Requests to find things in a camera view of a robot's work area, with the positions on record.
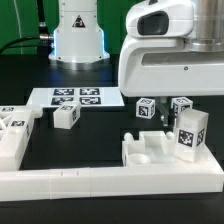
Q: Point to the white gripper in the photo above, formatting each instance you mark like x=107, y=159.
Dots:
x=162, y=67

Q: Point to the white chair seat part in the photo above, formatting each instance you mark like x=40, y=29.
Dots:
x=152, y=147

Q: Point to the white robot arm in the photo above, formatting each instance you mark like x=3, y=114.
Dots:
x=207, y=34

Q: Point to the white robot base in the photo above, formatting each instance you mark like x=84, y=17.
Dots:
x=78, y=39

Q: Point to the white tagged cube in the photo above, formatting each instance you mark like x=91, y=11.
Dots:
x=145, y=108
x=179, y=104

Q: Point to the white tag sheet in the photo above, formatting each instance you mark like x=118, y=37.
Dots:
x=87, y=96

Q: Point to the white U-shaped frame fence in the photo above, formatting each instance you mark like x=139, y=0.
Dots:
x=203, y=176

